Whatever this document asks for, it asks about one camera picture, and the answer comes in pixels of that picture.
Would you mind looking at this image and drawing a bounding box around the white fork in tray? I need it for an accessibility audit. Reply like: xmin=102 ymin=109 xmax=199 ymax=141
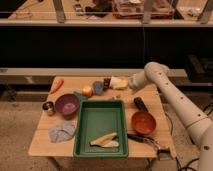
xmin=101 ymin=140 xmax=119 ymax=148

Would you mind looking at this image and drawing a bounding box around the green item behind bowl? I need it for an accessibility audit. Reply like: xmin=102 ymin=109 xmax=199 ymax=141
xmin=73 ymin=91 xmax=88 ymax=102

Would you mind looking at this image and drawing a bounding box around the wooden table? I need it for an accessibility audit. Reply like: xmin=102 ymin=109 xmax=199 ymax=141
xmin=28 ymin=77 xmax=176 ymax=158

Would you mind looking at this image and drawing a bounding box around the white bottle dark cap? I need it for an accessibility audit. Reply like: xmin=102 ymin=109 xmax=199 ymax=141
xmin=103 ymin=78 xmax=111 ymax=89

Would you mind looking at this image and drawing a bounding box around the small blue-grey cup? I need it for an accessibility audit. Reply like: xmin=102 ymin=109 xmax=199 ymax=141
xmin=92 ymin=81 xmax=103 ymax=95

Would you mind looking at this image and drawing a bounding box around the orange round fruit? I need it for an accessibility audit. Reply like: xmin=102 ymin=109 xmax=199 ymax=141
xmin=82 ymin=86 xmax=93 ymax=98

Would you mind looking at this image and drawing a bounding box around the green plastic tray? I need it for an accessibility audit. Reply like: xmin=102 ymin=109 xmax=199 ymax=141
xmin=73 ymin=100 xmax=129 ymax=158

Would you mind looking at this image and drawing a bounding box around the black box on shelf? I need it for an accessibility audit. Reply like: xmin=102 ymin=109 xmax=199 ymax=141
xmin=185 ymin=55 xmax=213 ymax=83

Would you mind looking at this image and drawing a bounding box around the orange bowl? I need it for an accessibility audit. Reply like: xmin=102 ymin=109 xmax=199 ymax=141
xmin=131 ymin=112 xmax=156 ymax=135

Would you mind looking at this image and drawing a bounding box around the small metal cup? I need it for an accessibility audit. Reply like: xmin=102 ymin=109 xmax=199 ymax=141
xmin=42 ymin=101 xmax=55 ymax=116

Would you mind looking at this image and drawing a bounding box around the black handled tool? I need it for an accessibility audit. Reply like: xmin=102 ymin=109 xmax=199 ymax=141
xmin=127 ymin=133 xmax=167 ymax=150

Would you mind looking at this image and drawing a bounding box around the purple bowl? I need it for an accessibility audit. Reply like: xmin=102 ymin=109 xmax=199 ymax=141
xmin=55 ymin=94 xmax=80 ymax=116

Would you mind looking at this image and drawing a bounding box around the orange carrot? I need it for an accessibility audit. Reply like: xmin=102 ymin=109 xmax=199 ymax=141
xmin=49 ymin=78 xmax=64 ymax=94

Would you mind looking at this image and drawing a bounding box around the crumpled lilac cloth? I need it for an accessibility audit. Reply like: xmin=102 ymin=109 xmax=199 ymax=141
xmin=49 ymin=121 xmax=76 ymax=143

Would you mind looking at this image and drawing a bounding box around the clear container of items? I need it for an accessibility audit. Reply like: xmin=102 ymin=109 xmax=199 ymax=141
xmin=112 ymin=0 xmax=174 ymax=19

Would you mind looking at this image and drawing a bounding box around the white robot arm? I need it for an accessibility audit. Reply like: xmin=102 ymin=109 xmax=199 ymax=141
xmin=110 ymin=62 xmax=213 ymax=171

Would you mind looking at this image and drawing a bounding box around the black rectangular block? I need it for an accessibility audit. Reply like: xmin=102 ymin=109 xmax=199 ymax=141
xmin=134 ymin=97 xmax=148 ymax=112

